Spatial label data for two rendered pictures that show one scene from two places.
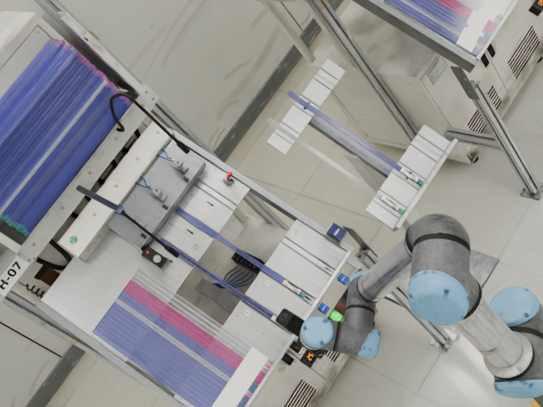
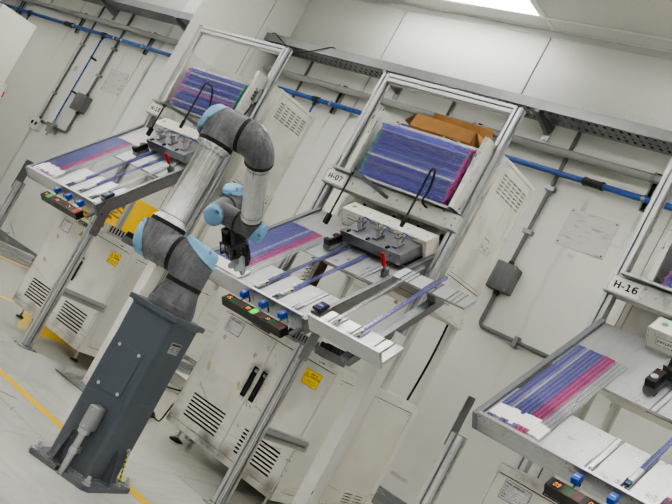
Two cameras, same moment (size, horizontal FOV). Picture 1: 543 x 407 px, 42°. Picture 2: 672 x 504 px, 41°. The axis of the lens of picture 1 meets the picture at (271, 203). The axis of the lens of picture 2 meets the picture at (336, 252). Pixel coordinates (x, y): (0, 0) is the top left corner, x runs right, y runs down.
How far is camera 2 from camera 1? 3.13 m
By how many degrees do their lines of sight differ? 67
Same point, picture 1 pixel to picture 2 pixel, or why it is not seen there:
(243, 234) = not seen: hidden behind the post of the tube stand
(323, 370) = (228, 439)
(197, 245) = (337, 260)
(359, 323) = (228, 206)
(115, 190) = (386, 220)
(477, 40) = (502, 417)
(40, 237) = (357, 185)
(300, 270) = (298, 297)
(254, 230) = not seen: hidden behind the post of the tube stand
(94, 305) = (310, 224)
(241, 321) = (271, 271)
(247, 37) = not seen: outside the picture
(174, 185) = (384, 243)
